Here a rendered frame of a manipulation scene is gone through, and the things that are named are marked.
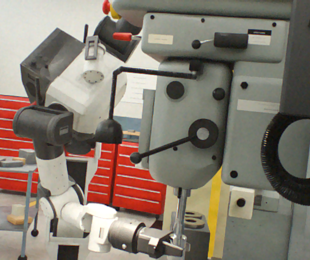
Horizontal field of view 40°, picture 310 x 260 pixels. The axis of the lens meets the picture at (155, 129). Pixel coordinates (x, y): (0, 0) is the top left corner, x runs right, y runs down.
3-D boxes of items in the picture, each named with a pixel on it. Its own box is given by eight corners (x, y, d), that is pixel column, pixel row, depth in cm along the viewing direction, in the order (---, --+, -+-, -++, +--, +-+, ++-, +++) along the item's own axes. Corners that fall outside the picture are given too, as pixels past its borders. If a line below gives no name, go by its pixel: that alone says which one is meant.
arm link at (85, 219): (101, 210, 119) (79, 201, 130) (96, 242, 119) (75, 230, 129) (121, 211, 123) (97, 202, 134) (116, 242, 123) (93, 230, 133)
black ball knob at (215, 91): (211, 99, 98) (212, 86, 98) (212, 99, 101) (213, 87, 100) (224, 101, 97) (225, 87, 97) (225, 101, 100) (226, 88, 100)
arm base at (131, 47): (86, 49, 157) (86, 39, 146) (105, 21, 160) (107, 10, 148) (121, 71, 158) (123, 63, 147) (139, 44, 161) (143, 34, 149)
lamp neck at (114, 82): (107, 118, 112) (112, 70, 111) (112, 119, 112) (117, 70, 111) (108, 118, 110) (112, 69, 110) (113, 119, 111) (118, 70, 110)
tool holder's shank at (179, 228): (179, 238, 111) (183, 196, 111) (169, 234, 113) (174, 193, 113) (186, 236, 114) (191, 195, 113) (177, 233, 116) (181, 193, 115)
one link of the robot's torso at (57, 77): (12, 126, 158) (2, 69, 127) (66, 67, 175) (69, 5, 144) (79, 168, 156) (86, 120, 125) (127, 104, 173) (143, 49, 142)
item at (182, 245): (176, 264, 110) (179, 243, 110) (162, 258, 114) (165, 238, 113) (187, 260, 114) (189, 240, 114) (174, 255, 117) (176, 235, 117)
